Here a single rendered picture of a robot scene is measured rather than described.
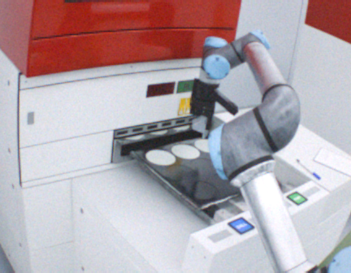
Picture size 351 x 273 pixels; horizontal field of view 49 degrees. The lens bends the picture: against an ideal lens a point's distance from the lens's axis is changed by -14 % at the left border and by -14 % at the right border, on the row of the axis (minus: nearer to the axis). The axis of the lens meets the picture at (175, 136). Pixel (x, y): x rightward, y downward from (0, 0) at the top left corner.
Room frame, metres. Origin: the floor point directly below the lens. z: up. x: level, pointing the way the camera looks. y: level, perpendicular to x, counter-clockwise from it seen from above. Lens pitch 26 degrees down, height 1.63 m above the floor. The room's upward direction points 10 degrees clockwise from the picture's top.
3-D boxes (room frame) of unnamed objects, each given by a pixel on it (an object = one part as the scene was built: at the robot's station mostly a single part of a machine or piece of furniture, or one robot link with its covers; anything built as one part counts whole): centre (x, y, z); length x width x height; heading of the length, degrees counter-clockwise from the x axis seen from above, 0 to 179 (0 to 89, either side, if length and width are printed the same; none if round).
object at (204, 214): (1.19, -0.07, 0.84); 0.50 x 0.02 x 0.03; 42
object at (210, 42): (1.38, -0.08, 1.27); 0.09 x 0.08 x 0.11; 3
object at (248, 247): (1.00, -0.31, 0.89); 0.55 x 0.09 x 0.14; 132
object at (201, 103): (1.39, -0.07, 1.11); 0.09 x 0.08 x 0.12; 93
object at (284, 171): (1.50, -0.47, 0.89); 0.62 x 0.35 x 0.14; 42
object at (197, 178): (1.31, -0.12, 0.90); 0.34 x 0.34 x 0.01; 42
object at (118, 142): (1.46, 0.04, 0.89); 0.44 x 0.02 x 0.10; 132
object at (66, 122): (1.35, 0.18, 1.02); 0.82 x 0.03 x 0.40; 132
